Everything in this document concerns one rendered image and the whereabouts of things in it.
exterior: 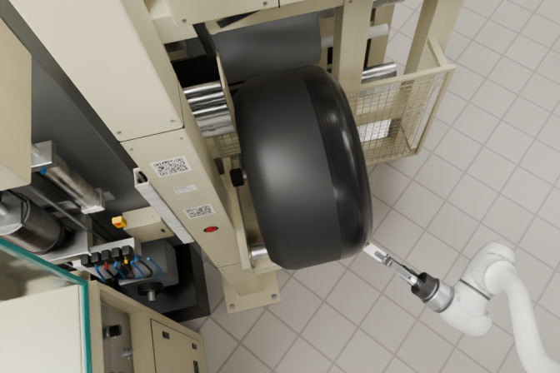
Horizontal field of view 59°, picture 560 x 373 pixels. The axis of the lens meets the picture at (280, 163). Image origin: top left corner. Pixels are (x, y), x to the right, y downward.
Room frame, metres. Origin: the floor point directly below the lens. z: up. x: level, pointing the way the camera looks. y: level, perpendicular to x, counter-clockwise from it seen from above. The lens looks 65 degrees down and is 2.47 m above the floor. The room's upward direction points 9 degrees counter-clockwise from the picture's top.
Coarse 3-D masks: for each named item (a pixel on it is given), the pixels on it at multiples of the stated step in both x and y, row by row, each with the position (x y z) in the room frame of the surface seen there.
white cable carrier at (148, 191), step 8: (136, 168) 0.54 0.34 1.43; (136, 176) 0.52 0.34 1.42; (144, 176) 0.52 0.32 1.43; (136, 184) 0.50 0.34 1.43; (144, 184) 0.49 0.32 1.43; (144, 192) 0.49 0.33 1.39; (152, 192) 0.49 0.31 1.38; (152, 200) 0.49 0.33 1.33; (160, 200) 0.49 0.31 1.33; (160, 208) 0.49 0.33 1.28; (168, 208) 0.50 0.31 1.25; (168, 216) 0.49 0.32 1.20; (176, 216) 0.50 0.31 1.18; (168, 224) 0.49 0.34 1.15; (176, 224) 0.49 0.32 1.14; (176, 232) 0.49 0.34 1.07; (184, 232) 0.49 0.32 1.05; (184, 240) 0.49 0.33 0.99; (192, 240) 0.49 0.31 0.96
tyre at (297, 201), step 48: (240, 96) 0.72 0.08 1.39; (288, 96) 0.67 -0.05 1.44; (336, 96) 0.65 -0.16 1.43; (240, 144) 0.59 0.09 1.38; (288, 144) 0.53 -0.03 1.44; (336, 144) 0.52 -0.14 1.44; (288, 192) 0.43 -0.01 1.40; (336, 192) 0.42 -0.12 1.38; (288, 240) 0.35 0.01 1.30; (336, 240) 0.34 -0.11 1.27
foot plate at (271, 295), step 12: (264, 276) 0.56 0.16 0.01; (276, 276) 0.55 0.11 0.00; (228, 288) 0.53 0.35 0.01; (264, 288) 0.50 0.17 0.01; (276, 288) 0.50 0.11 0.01; (228, 300) 0.47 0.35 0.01; (240, 300) 0.47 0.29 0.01; (252, 300) 0.46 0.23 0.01; (264, 300) 0.45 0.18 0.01; (276, 300) 0.44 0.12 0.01; (228, 312) 0.42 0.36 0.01
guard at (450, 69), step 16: (384, 80) 0.95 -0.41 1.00; (400, 80) 0.95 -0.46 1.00; (448, 80) 0.96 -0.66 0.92; (416, 96) 0.96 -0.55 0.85; (432, 96) 0.97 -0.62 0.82; (432, 112) 0.96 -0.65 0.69; (368, 128) 0.95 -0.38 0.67; (384, 128) 0.96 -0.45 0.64; (368, 144) 0.95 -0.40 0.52; (400, 144) 0.96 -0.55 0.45; (384, 160) 0.95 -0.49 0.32
